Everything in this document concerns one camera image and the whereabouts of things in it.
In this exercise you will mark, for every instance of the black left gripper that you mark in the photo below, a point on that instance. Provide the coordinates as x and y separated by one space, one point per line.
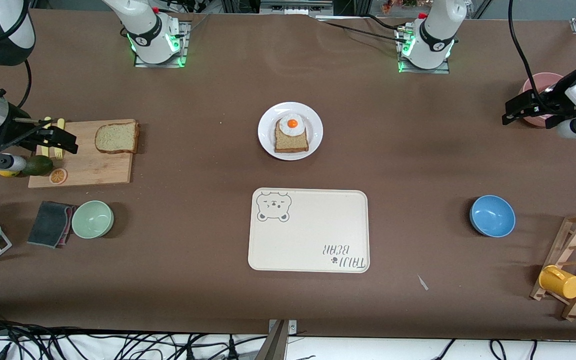
542 103

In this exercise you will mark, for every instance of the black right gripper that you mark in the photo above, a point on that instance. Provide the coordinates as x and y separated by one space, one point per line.
14 131

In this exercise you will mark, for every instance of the brown bread slice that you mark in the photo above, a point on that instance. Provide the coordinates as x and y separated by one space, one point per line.
117 137
290 144

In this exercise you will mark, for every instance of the white round plate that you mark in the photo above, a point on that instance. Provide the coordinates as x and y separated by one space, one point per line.
268 132

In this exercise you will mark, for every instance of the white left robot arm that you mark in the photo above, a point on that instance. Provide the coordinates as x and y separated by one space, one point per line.
435 35

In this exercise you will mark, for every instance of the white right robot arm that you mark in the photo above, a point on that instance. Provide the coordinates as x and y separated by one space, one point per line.
148 30

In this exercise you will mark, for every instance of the yellow plastic fork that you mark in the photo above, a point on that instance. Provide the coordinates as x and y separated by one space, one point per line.
60 152

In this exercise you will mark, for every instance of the dark green avocado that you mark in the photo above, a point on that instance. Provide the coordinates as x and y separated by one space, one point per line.
38 166

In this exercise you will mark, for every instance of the pink bowl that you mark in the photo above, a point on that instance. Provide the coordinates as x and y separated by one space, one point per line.
535 82

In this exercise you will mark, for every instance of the orange slice toy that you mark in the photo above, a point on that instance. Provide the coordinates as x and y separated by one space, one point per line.
58 176

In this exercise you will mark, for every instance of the wooden cutting board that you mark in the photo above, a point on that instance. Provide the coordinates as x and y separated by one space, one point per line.
98 170

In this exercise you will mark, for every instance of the yellow lemon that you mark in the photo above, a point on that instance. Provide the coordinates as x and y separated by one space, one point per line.
8 173

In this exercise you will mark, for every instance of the dark grey folded cloth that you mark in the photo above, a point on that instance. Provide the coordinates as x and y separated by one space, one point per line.
48 224

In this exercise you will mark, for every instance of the pale green bowl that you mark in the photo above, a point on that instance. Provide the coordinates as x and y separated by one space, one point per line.
93 219

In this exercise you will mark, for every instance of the blue bowl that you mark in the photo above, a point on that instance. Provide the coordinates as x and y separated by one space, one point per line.
493 216

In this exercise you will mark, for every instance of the yellow mug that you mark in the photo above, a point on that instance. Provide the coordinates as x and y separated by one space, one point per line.
560 282

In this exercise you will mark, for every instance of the small white paper scrap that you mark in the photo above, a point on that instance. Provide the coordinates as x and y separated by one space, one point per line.
423 283

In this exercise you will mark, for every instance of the fried egg toy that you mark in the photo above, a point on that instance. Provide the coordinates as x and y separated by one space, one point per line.
292 124

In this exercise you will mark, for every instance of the cream bear print tray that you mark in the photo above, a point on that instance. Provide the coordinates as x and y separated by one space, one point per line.
313 230

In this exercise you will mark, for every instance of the grey metal equipment box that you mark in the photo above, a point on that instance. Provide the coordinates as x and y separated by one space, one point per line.
295 6

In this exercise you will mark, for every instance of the grey metal post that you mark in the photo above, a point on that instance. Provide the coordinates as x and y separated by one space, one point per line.
275 345

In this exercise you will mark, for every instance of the small metal edge bracket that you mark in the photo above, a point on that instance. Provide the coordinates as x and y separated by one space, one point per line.
292 326

